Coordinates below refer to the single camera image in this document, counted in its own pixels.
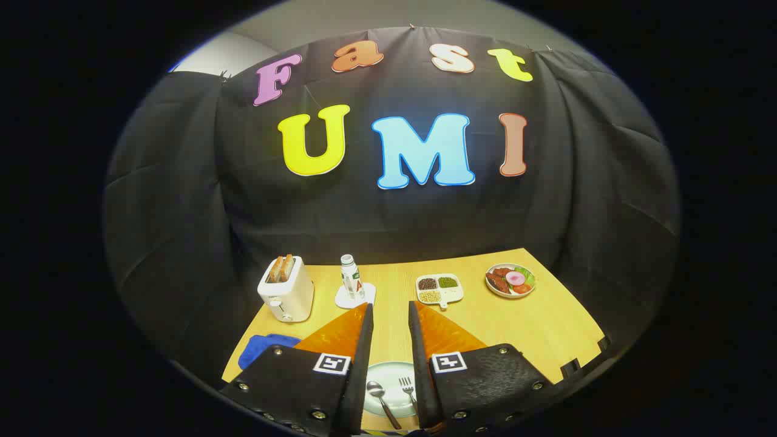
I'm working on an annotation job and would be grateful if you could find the blue cloth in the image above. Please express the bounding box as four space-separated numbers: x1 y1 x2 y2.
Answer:
238 334 302 370

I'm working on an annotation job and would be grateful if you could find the metal spoon with dark handle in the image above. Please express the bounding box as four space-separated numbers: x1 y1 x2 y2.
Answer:
366 381 402 430

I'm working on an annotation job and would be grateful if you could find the pale green plate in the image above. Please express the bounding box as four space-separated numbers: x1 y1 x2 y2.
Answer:
364 362 419 418

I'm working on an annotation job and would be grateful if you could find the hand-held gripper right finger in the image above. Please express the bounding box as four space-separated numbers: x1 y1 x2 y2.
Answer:
408 300 562 435

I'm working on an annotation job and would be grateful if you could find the white milk bottle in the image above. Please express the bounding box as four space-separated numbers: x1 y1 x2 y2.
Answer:
340 254 366 302

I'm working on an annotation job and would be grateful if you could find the white toaster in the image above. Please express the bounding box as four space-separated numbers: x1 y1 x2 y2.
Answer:
257 255 315 323

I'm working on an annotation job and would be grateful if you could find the white square coaster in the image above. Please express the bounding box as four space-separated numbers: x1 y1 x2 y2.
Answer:
335 282 376 310

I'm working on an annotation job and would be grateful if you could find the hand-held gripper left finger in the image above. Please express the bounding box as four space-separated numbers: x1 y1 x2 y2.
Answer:
220 302 375 437

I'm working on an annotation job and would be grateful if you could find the white plate of food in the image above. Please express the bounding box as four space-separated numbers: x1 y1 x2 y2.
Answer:
485 263 537 299

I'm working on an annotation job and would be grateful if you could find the white divided dish with beans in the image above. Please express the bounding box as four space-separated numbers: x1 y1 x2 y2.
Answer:
416 273 464 310

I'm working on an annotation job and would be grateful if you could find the metal fork with dark handle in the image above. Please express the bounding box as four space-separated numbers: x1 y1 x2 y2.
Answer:
399 376 421 413

